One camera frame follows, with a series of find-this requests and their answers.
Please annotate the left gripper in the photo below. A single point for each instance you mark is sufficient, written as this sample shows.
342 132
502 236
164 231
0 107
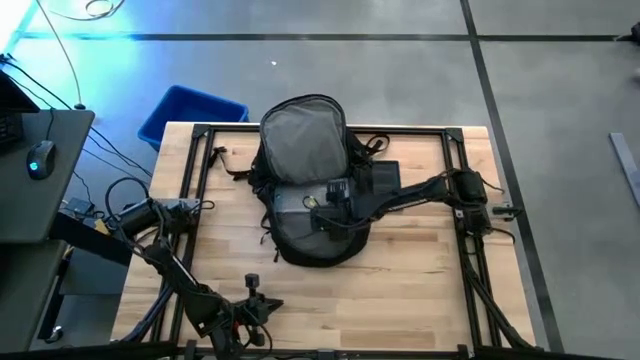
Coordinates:
245 317

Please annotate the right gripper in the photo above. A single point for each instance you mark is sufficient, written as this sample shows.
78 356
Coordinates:
332 220

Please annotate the black backpack grey lining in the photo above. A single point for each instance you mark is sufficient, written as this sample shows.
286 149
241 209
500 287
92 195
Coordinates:
305 145

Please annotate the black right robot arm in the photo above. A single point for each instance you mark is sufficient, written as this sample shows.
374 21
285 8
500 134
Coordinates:
415 192

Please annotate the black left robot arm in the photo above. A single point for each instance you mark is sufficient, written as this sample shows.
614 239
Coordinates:
137 215

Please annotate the blue plastic bin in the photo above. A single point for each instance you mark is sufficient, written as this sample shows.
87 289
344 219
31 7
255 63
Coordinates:
190 107

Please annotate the yellow tag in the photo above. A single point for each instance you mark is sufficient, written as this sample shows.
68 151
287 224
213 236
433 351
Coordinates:
102 227

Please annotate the black power adapter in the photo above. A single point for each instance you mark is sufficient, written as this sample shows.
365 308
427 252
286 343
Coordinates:
79 206

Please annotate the caster wheel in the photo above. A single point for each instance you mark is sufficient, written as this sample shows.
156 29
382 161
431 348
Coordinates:
56 334

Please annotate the dark grey desk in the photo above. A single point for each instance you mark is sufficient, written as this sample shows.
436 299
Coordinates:
30 210

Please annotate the black computer mouse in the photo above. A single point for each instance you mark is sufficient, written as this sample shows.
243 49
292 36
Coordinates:
41 159

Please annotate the grey metal bar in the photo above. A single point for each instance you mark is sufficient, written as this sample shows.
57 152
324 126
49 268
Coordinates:
626 160

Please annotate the black laptop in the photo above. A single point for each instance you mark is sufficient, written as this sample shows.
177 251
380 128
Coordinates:
12 97

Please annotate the dark floor object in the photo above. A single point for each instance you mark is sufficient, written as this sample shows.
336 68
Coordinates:
636 32

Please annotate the black aluminium table frame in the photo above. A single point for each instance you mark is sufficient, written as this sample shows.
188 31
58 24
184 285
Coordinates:
415 131

